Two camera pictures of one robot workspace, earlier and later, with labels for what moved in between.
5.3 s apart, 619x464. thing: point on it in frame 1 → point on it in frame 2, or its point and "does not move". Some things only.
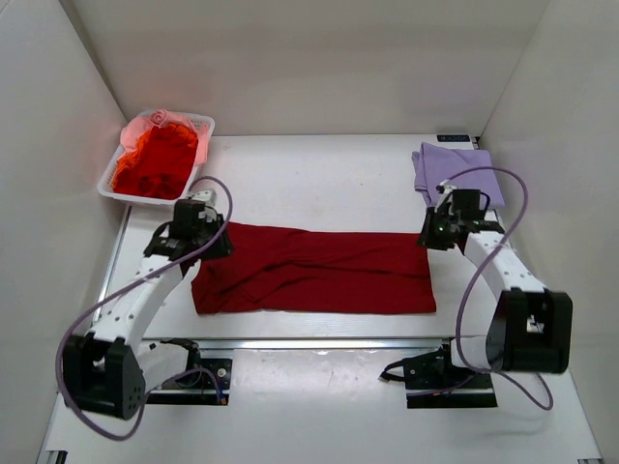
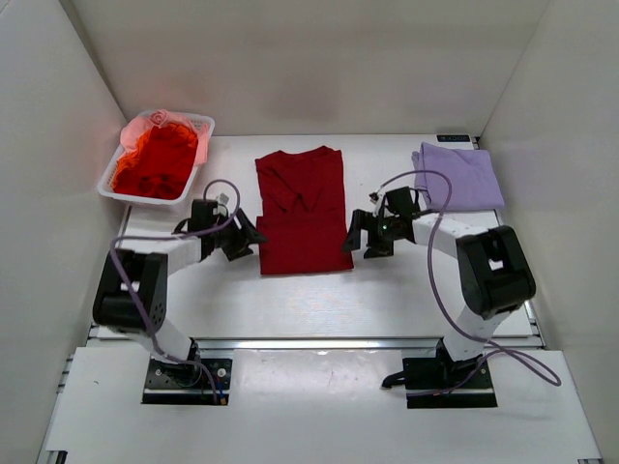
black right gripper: (426, 239) → (364, 220)
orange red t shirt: (160, 165) does not move
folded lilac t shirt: (433, 164) does not move
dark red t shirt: (277, 270) → (303, 224)
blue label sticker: (453, 137) does not move
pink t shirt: (132, 128) does not move
